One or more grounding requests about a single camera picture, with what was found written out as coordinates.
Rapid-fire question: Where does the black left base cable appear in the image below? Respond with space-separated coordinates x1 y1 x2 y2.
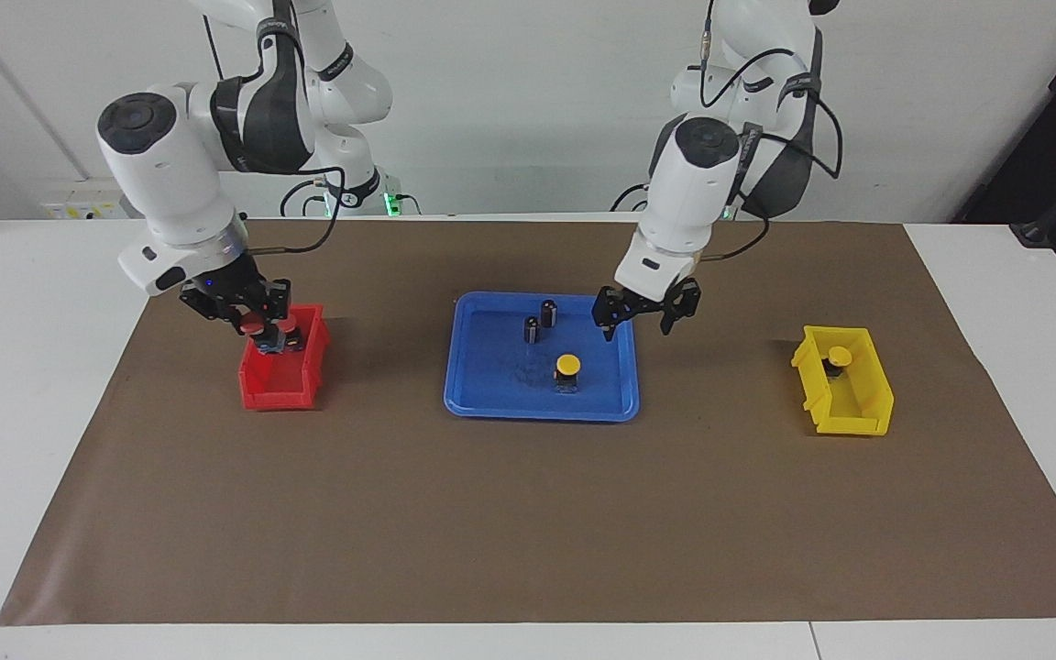
610 181 655 214

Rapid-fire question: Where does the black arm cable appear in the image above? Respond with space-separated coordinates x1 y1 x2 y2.
203 0 347 256
698 0 845 263

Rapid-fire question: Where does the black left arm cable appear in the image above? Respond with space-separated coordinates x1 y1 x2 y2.
698 0 845 263

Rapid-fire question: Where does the yellow plastic bin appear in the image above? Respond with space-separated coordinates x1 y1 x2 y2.
790 324 896 437

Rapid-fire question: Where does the red plastic bin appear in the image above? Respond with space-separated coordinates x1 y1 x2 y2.
237 303 331 412

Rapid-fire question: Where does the blue plastic tray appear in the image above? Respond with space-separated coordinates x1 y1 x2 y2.
443 291 641 424

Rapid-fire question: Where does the white power strip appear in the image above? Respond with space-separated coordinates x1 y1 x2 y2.
40 202 130 221

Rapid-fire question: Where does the black base cable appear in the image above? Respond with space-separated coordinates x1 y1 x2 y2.
610 181 655 214
279 177 424 219

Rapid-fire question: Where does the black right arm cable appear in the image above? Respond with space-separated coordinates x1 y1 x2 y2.
203 0 347 256

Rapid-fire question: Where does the black right base cable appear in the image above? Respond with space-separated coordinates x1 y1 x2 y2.
279 177 424 219

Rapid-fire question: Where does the brown table mat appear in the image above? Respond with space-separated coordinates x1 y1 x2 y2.
0 217 1056 627

